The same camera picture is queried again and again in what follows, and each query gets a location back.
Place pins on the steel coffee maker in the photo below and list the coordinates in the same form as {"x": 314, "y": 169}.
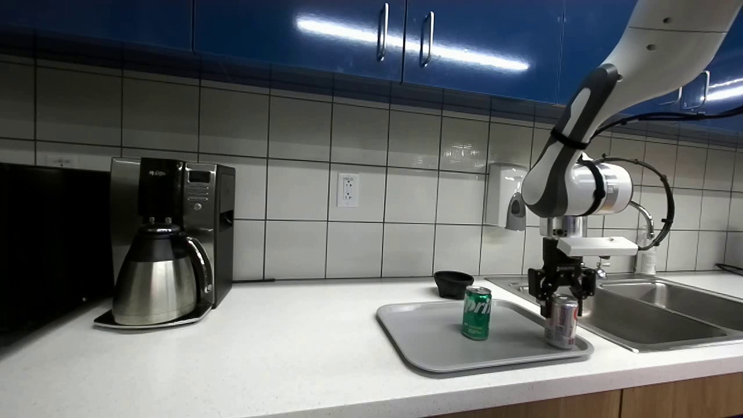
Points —
{"x": 197, "y": 209}

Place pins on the white wall socket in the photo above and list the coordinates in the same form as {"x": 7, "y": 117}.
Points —
{"x": 347, "y": 190}

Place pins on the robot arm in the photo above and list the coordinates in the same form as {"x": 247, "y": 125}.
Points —
{"x": 650, "y": 52}

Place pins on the blue cabinet door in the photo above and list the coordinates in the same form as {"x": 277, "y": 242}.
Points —
{"x": 87, "y": 20}
{"x": 493, "y": 46}
{"x": 290, "y": 35}

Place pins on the steel sink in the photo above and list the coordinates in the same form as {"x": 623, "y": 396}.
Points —
{"x": 650, "y": 316}

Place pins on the black microwave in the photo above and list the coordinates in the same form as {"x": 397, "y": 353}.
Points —
{"x": 46, "y": 249}

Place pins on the silver soda can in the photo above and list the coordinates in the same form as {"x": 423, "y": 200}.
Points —
{"x": 562, "y": 325}

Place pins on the black bowl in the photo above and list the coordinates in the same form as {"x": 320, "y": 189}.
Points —
{"x": 453, "y": 284}

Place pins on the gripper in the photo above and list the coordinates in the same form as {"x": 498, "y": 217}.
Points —
{"x": 562, "y": 267}

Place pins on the white soap dispenser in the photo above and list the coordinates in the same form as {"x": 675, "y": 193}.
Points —
{"x": 500, "y": 194}

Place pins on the green soda can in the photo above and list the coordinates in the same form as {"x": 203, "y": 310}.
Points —
{"x": 476, "y": 316}

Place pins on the blue wall cabinet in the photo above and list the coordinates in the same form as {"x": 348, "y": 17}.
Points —
{"x": 290, "y": 35}

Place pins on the wooden base cabinet door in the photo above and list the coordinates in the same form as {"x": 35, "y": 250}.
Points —
{"x": 685, "y": 397}

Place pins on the white bottle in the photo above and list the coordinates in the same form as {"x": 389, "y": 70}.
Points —
{"x": 645, "y": 262}

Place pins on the gray tray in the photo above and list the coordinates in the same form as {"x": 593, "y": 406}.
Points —
{"x": 429, "y": 339}

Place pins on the steel tap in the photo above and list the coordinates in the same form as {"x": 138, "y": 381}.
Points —
{"x": 646, "y": 215}

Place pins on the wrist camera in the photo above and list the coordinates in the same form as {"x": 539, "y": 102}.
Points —
{"x": 598, "y": 246}

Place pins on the steel coffee carafe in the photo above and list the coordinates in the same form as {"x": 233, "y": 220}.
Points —
{"x": 154, "y": 284}

